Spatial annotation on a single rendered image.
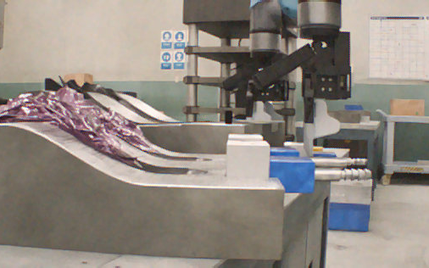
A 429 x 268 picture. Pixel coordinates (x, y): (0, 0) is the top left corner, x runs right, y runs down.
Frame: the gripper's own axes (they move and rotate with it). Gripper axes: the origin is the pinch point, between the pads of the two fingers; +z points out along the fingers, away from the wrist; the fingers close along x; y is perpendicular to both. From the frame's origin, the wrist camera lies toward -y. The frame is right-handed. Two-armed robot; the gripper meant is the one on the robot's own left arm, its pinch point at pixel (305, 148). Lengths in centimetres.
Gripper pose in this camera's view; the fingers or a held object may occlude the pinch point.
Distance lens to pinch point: 88.0
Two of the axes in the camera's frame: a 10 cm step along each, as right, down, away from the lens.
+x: 1.6, -0.5, 9.9
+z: -0.2, 10.0, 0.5
